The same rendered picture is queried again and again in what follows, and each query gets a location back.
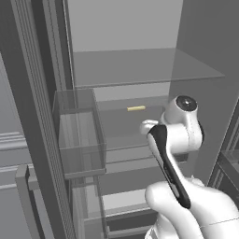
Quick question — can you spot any grey open fridge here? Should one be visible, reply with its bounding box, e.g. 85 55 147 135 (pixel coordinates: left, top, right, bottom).
63 0 239 239

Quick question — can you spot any grey fridge drawer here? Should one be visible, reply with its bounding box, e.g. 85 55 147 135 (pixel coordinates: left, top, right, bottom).
102 188 161 239

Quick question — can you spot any grey fridge door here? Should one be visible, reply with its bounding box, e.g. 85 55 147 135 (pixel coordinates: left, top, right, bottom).
207 98 239 201
0 0 77 239

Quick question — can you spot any grey bar handle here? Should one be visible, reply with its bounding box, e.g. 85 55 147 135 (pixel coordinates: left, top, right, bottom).
14 163 54 239

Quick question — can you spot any small yellow stick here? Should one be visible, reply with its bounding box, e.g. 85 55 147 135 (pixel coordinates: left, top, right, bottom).
126 105 147 112

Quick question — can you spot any clear fridge door bin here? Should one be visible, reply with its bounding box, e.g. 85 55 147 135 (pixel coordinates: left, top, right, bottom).
51 88 107 180
70 176 109 239

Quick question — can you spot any glass fridge shelf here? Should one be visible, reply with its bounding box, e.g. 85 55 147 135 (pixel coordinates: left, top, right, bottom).
94 95 176 152
72 47 226 89

